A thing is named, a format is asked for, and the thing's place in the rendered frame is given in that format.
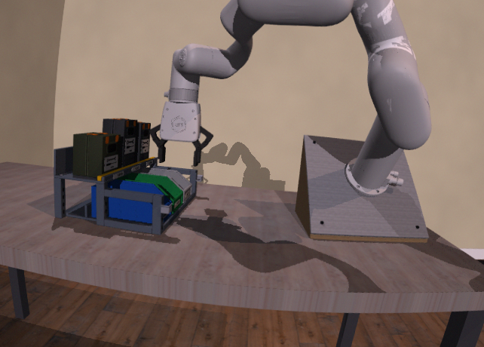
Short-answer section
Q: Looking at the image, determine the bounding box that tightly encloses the orange flat bar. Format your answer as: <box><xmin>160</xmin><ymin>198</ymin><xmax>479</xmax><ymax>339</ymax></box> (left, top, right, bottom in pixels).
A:
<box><xmin>97</xmin><ymin>157</ymin><xmax>155</xmax><ymax>181</ymax></box>

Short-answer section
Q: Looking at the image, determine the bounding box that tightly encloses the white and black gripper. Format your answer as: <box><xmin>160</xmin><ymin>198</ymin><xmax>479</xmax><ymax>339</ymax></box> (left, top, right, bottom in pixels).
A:
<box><xmin>149</xmin><ymin>100</ymin><xmax>213</xmax><ymax>167</ymax></box>

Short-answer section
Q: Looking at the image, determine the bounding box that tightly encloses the grey metal shelf rack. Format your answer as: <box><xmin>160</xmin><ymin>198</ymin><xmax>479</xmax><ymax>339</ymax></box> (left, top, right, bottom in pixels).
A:
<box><xmin>54</xmin><ymin>146</ymin><xmax>203</xmax><ymax>235</ymax></box>

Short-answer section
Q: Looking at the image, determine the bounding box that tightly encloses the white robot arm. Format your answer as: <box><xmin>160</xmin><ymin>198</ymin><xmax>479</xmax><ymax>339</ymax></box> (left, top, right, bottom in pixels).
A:
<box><xmin>164</xmin><ymin>0</ymin><xmax>431</xmax><ymax>196</ymax></box>

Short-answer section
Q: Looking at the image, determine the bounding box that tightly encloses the green bin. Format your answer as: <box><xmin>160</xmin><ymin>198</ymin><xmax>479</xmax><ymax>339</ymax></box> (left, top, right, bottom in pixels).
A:
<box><xmin>117</xmin><ymin>173</ymin><xmax>183</xmax><ymax>214</ymax></box>

